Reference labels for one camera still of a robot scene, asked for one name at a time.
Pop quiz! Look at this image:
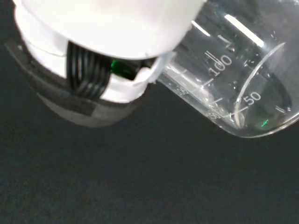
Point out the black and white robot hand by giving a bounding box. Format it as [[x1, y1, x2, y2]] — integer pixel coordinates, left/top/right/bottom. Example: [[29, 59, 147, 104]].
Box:
[[4, 0, 206, 128]]

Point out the black bench cloth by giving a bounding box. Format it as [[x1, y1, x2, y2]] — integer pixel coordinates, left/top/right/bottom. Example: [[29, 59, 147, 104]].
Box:
[[0, 0, 299, 224]]

